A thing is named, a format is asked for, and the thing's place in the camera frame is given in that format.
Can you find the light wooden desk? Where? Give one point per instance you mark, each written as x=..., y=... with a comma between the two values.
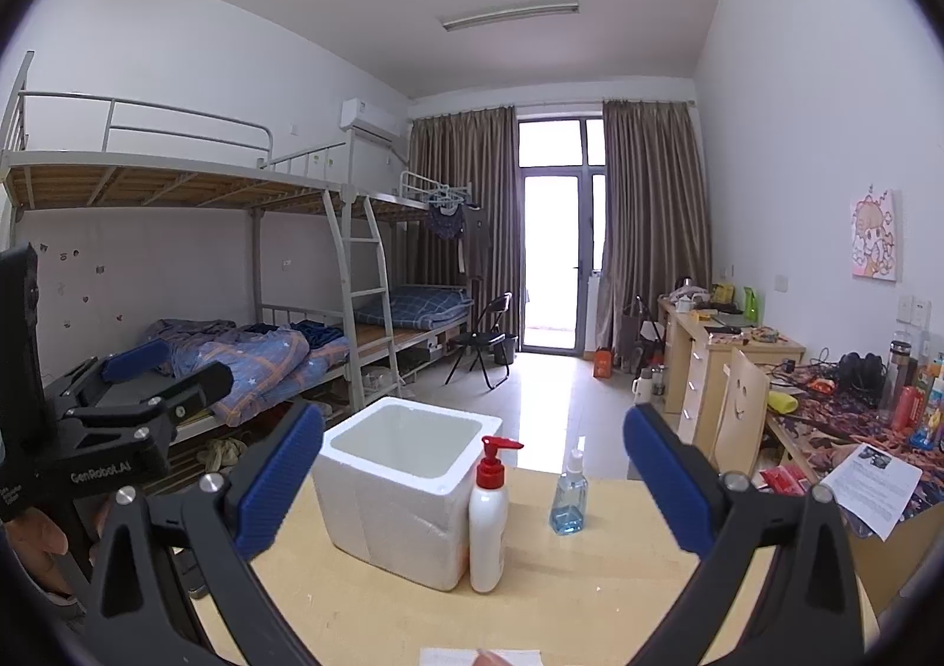
x=697, y=371

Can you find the ceiling tube light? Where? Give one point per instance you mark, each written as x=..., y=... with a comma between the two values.
x=509, y=17

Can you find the wooden smiley chair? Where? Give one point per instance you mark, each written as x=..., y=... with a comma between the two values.
x=734, y=408

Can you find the white foam box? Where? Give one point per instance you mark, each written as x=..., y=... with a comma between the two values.
x=391, y=511

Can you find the glass balcony door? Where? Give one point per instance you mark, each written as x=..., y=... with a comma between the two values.
x=560, y=253

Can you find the white napkin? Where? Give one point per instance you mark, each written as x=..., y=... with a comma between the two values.
x=457, y=658

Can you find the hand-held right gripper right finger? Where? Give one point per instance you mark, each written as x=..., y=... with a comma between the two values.
x=664, y=482

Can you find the black folding chair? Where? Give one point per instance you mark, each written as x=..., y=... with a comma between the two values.
x=640, y=334
x=483, y=341

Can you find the person's left hand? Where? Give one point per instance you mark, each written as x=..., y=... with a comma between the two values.
x=37, y=540

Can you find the large metal bunk bed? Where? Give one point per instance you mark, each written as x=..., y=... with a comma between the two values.
x=147, y=183

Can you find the beige clothes heap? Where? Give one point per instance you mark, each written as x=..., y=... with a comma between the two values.
x=225, y=453

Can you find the small metal bunk bed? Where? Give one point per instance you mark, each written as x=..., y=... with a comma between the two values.
x=413, y=341

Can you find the blue plaid quilt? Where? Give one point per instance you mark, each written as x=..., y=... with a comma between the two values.
x=251, y=364

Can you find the white wall sockets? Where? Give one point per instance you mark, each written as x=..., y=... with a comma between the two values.
x=913, y=312

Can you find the brown curtain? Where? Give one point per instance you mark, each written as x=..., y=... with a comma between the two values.
x=472, y=216
x=656, y=209

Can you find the black headphones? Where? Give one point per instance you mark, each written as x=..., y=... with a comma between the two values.
x=861, y=378

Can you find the row of toiletry bottles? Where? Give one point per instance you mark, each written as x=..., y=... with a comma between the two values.
x=914, y=400

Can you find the yellow cloth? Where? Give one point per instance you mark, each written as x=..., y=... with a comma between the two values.
x=783, y=402

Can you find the printed paper sheet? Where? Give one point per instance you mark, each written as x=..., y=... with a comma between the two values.
x=870, y=489

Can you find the patterned tablecloth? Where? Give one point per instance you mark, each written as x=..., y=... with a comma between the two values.
x=833, y=430

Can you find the pink cartoon wall poster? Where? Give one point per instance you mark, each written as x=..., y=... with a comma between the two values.
x=876, y=237

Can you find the white thermos flask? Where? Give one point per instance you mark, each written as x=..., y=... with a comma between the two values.
x=644, y=387

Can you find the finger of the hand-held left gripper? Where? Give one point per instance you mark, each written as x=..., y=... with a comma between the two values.
x=192, y=389
x=136, y=360

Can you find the white red pump bottle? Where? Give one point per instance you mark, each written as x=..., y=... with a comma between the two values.
x=488, y=533

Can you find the green spray bottle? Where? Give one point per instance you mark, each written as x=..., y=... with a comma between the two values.
x=751, y=305

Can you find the orange bag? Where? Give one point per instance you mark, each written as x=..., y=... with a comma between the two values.
x=602, y=364

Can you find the hanging dark clothes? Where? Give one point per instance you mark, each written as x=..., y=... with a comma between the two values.
x=450, y=223

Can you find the blue checked bedding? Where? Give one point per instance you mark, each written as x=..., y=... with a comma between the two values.
x=420, y=305

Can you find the white air conditioner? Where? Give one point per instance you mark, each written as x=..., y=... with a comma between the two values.
x=372, y=117

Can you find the blue spray bottle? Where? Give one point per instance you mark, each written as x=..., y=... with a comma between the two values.
x=568, y=511

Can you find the red snack packet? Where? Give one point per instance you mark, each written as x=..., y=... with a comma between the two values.
x=785, y=482

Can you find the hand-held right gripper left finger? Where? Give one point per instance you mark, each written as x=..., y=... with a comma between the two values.
x=276, y=482

